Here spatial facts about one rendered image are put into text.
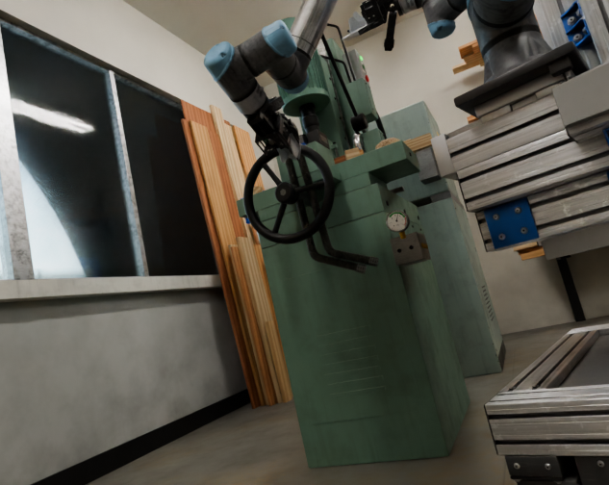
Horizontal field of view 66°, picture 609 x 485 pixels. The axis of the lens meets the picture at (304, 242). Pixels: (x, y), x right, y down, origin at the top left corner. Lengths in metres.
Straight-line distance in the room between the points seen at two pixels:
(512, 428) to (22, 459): 1.73
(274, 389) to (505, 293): 1.92
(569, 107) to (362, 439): 1.06
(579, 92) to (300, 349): 1.04
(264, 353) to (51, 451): 1.27
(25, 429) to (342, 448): 1.22
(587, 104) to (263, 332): 2.35
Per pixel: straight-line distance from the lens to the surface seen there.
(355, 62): 2.07
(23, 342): 2.18
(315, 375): 1.52
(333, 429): 1.54
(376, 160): 1.45
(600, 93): 0.89
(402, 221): 1.33
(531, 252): 3.36
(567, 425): 0.94
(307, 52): 1.19
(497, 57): 1.08
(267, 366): 2.94
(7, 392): 2.13
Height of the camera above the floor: 0.46
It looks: 9 degrees up
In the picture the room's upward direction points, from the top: 13 degrees counter-clockwise
